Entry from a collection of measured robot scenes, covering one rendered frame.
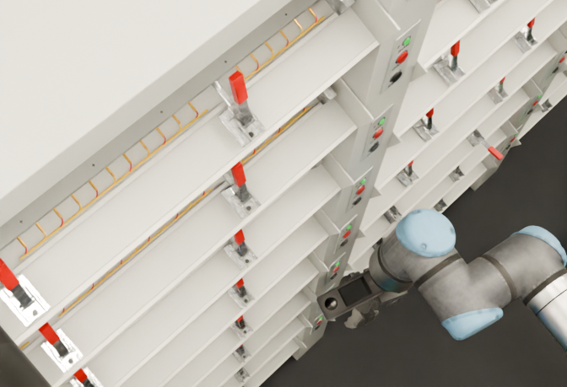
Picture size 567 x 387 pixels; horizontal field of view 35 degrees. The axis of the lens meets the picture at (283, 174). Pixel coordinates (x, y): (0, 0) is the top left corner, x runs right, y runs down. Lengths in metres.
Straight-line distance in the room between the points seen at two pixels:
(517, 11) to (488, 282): 0.44
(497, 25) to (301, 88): 0.61
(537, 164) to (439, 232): 1.23
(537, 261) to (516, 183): 1.13
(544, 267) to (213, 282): 0.57
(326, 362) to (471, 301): 0.96
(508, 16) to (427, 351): 1.17
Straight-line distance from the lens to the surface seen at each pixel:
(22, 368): 0.53
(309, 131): 1.13
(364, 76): 1.06
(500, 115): 2.11
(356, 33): 0.98
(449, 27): 1.24
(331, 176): 1.32
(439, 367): 2.44
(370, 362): 2.42
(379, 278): 1.60
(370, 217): 1.73
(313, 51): 0.95
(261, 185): 1.10
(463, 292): 1.49
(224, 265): 1.27
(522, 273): 1.54
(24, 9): 0.70
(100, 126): 0.65
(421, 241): 1.49
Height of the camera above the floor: 2.33
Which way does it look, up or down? 66 degrees down
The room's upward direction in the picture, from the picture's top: 6 degrees clockwise
